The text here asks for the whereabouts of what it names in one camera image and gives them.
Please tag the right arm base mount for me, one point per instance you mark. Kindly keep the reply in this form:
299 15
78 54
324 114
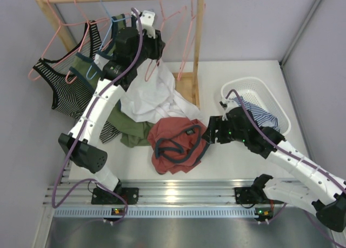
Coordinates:
249 196

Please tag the blue striped garment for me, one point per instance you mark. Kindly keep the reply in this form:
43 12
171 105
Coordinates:
262 117

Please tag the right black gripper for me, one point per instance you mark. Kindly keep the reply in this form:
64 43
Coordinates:
217 122

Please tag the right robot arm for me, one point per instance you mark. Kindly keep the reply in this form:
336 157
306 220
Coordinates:
319 193

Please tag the aluminium mounting rail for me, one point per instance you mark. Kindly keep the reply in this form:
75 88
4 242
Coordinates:
160 192

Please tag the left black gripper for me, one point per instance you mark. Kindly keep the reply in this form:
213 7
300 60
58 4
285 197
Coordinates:
156 49

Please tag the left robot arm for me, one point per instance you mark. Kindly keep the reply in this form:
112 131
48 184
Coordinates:
132 48

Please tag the green tank top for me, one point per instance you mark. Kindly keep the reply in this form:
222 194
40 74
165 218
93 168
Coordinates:
132 133

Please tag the black white striped tank top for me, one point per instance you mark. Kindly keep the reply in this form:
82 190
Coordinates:
69 95

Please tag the wooden clothes rack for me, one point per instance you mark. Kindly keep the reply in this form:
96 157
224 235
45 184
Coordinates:
187 75

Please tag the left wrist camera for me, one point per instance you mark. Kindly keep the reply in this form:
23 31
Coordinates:
147 20

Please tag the white plastic laundry basket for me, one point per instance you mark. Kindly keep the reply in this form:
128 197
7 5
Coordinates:
255 91

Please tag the red tank top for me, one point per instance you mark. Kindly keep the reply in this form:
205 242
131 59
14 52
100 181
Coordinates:
177 144

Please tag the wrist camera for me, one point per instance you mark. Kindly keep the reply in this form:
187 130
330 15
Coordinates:
227 105
147 20

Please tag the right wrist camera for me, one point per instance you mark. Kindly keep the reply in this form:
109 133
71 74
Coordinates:
227 105

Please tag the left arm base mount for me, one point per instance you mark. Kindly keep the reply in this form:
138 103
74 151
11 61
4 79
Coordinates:
101 197

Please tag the slotted cable duct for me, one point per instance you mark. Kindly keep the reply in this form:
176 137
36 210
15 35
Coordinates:
161 212

